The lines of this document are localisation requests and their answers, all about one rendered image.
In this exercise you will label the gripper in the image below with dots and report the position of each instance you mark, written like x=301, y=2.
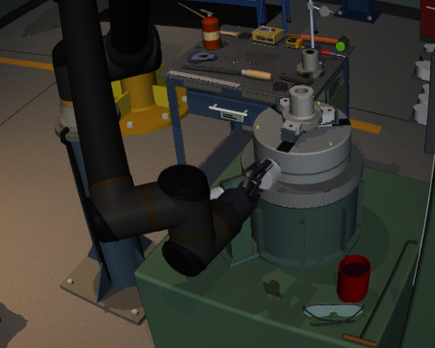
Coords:
x=239, y=202

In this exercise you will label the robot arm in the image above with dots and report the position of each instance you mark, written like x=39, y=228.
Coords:
x=94, y=108

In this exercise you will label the white-tipped lock pin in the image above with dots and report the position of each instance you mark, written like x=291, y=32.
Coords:
x=219, y=191

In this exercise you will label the grey three-jaw chuck body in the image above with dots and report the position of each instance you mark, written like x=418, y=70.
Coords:
x=311, y=159

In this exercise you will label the grey chuck jaw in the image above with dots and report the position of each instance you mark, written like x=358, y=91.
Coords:
x=285, y=104
x=329, y=114
x=290, y=131

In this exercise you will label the green round chuck base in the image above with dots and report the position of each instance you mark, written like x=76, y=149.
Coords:
x=304, y=231

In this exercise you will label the grey hub casting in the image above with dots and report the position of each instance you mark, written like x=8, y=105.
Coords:
x=310, y=61
x=301, y=103

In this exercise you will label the small black block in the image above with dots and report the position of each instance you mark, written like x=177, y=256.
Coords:
x=280, y=86

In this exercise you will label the blue workbench with grey top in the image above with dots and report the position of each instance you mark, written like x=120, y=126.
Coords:
x=246, y=72

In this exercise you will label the steel ruler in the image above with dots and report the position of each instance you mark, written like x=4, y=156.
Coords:
x=203, y=78

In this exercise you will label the green machine bed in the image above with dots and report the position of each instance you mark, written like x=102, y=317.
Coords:
x=239, y=307

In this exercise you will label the purple tape roll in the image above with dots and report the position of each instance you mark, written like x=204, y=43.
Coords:
x=202, y=56

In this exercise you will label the yellow flanged column base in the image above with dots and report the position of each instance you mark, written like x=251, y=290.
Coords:
x=145, y=101

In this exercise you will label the red cup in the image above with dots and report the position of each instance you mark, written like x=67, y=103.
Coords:
x=353, y=280

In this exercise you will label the yellow tape measure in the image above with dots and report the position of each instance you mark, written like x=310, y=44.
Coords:
x=294, y=42

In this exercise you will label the yellow and blue box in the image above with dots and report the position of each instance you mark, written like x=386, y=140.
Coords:
x=267, y=36

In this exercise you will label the clear safety glasses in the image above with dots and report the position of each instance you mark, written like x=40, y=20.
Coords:
x=333, y=311

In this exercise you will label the red oil can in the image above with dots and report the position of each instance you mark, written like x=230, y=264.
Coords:
x=211, y=32

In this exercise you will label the dial gauge on stand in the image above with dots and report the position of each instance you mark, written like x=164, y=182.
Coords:
x=313, y=25

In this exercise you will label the white cylinder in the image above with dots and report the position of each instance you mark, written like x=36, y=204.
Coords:
x=424, y=94
x=429, y=47
x=420, y=113
x=422, y=70

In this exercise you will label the blue machine stand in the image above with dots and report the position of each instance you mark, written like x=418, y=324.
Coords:
x=358, y=11

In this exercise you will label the red cabinet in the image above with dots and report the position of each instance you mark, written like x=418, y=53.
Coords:
x=432, y=20

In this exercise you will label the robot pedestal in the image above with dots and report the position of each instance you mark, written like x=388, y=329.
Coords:
x=119, y=260

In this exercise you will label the blue frame table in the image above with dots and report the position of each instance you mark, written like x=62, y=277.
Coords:
x=217, y=7

